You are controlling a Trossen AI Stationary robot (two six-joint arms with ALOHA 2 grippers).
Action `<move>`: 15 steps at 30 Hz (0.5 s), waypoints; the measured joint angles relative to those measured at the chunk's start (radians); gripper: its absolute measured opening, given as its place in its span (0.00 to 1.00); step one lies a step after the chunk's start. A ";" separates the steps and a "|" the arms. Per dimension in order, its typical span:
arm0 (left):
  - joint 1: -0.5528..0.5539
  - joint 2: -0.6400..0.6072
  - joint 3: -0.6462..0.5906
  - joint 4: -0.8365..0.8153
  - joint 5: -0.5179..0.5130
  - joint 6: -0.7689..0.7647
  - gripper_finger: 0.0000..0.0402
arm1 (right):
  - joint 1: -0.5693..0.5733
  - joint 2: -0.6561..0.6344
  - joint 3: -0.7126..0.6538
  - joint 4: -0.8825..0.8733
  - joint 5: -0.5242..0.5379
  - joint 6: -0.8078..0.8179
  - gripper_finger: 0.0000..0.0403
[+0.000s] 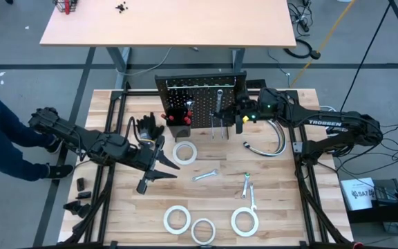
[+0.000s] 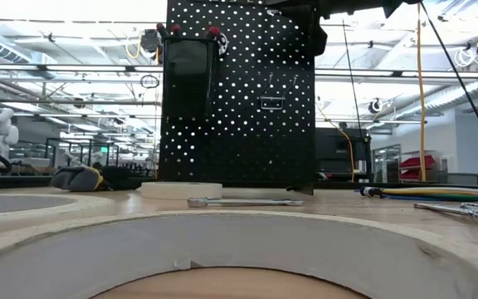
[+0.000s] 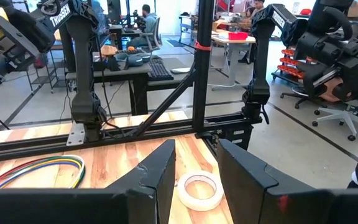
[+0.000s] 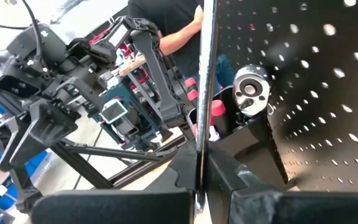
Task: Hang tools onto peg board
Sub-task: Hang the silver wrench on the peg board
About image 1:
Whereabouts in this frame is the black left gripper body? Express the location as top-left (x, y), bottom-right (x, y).
top-left (129, 135), bottom-right (166, 195)

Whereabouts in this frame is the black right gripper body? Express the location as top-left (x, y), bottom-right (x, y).
top-left (234, 92), bottom-right (260, 135)

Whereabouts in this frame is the white masking tape roll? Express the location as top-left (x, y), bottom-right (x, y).
top-left (163, 205), bottom-right (192, 236)
top-left (190, 217), bottom-right (217, 246)
top-left (230, 206), bottom-right (260, 238)
top-left (171, 140), bottom-right (199, 166)

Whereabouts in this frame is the metal double prong hook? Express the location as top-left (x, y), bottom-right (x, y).
top-left (209, 112), bottom-right (230, 140)

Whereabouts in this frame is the black grey work glove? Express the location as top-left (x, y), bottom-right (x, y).
top-left (135, 111), bottom-right (166, 142)

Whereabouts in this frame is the black perforated pegboard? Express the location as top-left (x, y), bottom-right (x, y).
top-left (154, 71), bottom-right (248, 140)

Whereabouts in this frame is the black plastic bin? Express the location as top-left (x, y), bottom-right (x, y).
top-left (166, 109), bottom-right (193, 140)

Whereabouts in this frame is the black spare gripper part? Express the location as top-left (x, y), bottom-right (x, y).
top-left (62, 200), bottom-right (93, 219)

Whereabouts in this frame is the light wooden side table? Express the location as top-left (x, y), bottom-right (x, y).
top-left (39, 0), bottom-right (298, 89)

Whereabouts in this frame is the thin black strut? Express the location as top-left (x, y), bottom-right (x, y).
top-left (339, 0), bottom-right (393, 113)

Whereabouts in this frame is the person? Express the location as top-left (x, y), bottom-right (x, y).
top-left (0, 66), bottom-right (75, 183)

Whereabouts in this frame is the white printed box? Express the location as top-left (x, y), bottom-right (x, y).
top-left (339, 176), bottom-right (377, 212)

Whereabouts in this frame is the black equipment shelf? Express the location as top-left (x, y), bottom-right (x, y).
top-left (343, 178), bottom-right (398, 239)

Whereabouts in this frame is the black flat base plate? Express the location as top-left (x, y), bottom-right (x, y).
top-left (246, 78), bottom-right (267, 90)

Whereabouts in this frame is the black left camera cable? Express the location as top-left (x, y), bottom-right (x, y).
top-left (124, 116), bottom-right (141, 148)

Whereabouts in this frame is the coloured wire bundle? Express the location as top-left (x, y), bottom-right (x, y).
top-left (243, 119), bottom-right (287, 158)

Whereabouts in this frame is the coiled black cable with plug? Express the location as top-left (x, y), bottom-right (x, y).
top-left (283, 37), bottom-right (322, 61)

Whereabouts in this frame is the black power strip with cables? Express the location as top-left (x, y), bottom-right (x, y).
top-left (287, 0), bottom-right (314, 38)

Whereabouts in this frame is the tangle of black cables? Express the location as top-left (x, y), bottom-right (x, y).
top-left (333, 122), bottom-right (398, 177)

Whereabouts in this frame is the black wire basket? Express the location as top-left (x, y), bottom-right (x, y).
top-left (52, 0), bottom-right (82, 15)

